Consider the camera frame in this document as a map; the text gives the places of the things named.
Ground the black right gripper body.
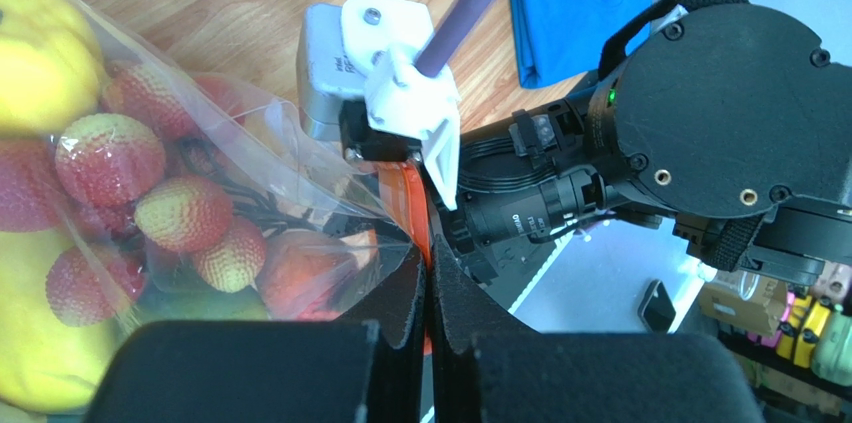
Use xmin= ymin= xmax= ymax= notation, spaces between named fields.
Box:
xmin=339 ymin=102 xmax=600 ymax=297

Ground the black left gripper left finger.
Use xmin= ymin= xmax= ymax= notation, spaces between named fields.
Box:
xmin=84 ymin=248 xmax=426 ymax=422

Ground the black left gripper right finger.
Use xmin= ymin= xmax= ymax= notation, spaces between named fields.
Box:
xmin=429 ymin=236 xmax=763 ymax=422

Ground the orange fake peach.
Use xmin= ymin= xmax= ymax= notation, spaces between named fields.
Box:
xmin=255 ymin=230 xmax=380 ymax=321

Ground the clear zip top bag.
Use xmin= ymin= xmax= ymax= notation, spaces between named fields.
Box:
xmin=1 ymin=0 xmax=428 ymax=378

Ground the red fake lychee bunch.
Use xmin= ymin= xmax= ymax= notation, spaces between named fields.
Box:
xmin=1 ymin=60 xmax=267 ymax=327

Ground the yellow fake lemon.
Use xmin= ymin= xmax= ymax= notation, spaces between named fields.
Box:
xmin=1 ymin=230 xmax=119 ymax=414

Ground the green yellow fake mango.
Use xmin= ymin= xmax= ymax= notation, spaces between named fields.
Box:
xmin=134 ymin=287 xmax=269 ymax=323

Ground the yellow fake bell pepper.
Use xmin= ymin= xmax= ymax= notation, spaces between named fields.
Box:
xmin=1 ymin=0 xmax=106 ymax=138

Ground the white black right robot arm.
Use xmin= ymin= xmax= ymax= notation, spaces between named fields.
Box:
xmin=417 ymin=0 xmax=851 ymax=286

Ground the black phone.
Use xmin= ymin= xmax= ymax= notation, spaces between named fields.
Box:
xmin=637 ymin=279 xmax=677 ymax=334

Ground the blue cloth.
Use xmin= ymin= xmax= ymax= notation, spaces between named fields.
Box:
xmin=510 ymin=0 xmax=652 ymax=89

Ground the clear glass cup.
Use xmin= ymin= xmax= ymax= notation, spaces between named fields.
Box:
xmin=708 ymin=269 xmax=761 ymax=301

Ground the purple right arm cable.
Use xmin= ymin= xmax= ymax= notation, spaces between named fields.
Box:
xmin=413 ymin=0 xmax=538 ymax=79

